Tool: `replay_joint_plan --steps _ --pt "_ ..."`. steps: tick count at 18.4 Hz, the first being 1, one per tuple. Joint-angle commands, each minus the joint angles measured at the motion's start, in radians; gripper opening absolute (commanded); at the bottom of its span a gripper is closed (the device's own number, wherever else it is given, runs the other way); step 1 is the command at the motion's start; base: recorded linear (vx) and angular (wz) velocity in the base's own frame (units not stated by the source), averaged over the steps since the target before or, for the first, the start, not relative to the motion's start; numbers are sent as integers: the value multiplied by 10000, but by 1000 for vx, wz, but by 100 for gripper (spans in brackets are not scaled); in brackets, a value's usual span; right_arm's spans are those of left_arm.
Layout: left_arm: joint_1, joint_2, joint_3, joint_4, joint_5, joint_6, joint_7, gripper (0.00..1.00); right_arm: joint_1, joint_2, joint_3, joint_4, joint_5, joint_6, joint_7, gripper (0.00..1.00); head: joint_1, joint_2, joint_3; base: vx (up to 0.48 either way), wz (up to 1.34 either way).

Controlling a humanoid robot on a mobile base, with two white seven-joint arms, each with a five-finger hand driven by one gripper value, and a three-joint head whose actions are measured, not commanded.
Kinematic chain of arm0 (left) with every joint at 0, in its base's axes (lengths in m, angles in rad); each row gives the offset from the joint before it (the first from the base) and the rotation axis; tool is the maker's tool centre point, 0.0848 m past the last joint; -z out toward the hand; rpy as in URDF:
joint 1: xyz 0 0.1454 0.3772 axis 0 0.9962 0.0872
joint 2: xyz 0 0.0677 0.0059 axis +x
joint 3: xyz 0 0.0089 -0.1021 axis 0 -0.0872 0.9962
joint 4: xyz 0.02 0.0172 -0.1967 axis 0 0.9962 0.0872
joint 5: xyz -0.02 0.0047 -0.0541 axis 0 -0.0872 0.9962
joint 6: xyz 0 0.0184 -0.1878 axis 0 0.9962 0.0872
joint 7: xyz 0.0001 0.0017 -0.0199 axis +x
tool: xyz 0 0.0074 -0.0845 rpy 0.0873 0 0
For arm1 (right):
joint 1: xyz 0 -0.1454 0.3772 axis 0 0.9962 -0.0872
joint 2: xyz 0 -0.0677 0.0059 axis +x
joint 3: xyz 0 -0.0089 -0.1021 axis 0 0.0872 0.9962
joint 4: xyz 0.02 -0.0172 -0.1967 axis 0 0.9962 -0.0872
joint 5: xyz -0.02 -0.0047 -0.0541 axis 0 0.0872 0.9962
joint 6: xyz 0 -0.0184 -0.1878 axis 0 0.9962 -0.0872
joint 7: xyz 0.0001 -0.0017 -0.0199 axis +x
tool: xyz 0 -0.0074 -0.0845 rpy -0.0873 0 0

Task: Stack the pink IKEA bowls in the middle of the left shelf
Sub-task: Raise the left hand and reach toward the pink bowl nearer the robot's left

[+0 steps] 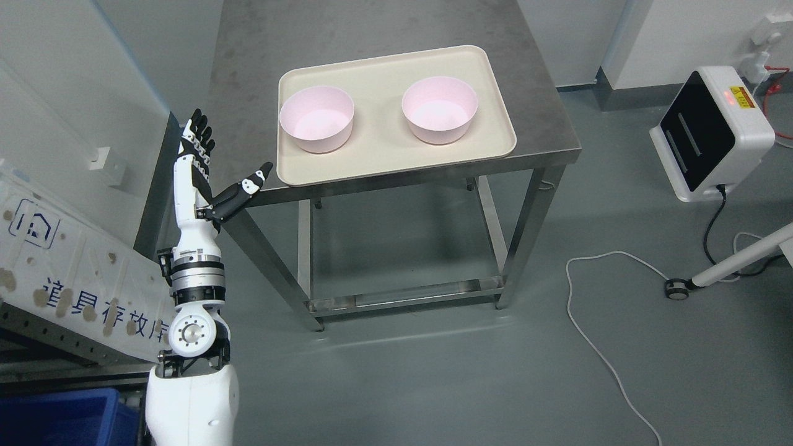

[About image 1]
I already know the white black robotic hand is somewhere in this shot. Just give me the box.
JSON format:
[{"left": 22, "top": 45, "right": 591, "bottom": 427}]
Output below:
[{"left": 173, "top": 109, "right": 274, "bottom": 231}]

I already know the pink bowl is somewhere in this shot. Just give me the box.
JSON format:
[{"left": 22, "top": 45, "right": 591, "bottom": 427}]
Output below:
[
  {"left": 278, "top": 85, "right": 355, "bottom": 154},
  {"left": 400, "top": 76, "right": 480, "bottom": 145}
]

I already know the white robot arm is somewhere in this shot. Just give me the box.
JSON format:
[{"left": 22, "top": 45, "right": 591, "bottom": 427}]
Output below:
[{"left": 145, "top": 219, "right": 240, "bottom": 445}]

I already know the metal shelf rack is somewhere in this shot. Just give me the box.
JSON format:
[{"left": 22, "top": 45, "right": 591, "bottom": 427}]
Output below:
[{"left": 1, "top": 302, "right": 154, "bottom": 397}]

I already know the white sign with blue letters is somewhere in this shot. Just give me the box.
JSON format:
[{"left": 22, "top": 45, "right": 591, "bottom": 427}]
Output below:
[{"left": 1, "top": 160, "right": 175, "bottom": 362}]

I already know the beige plastic tray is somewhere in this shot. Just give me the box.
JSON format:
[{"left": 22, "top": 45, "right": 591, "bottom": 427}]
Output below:
[{"left": 276, "top": 45, "right": 517, "bottom": 186}]

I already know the blue plastic bin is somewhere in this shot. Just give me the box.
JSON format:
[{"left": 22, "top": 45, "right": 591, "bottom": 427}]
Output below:
[{"left": 1, "top": 388, "right": 139, "bottom": 445}]

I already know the stainless steel table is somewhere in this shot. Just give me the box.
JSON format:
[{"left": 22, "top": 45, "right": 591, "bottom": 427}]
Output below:
[{"left": 202, "top": 1, "right": 582, "bottom": 308}]

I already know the white stand leg with caster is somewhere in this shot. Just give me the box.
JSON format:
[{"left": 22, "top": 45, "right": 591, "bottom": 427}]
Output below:
[{"left": 665, "top": 223, "right": 792, "bottom": 301}]

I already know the white black box device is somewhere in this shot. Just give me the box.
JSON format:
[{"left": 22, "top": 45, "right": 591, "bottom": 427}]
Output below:
[{"left": 649, "top": 66, "right": 776, "bottom": 203}]

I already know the white wall socket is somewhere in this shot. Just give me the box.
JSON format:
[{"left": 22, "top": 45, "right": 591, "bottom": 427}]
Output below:
[{"left": 89, "top": 146, "right": 115, "bottom": 172}]

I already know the black power cable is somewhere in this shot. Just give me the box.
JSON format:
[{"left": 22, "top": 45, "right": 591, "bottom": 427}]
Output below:
[{"left": 702, "top": 185, "right": 768, "bottom": 277}]

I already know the red cable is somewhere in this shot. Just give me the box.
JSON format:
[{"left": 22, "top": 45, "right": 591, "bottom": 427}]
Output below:
[{"left": 751, "top": 64, "right": 793, "bottom": 141}]

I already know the white wall outlet with plug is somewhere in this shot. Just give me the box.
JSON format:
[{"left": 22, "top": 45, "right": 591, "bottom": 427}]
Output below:
[{"left": 738, "top": 12, "right": 792, "bottom": 85}]

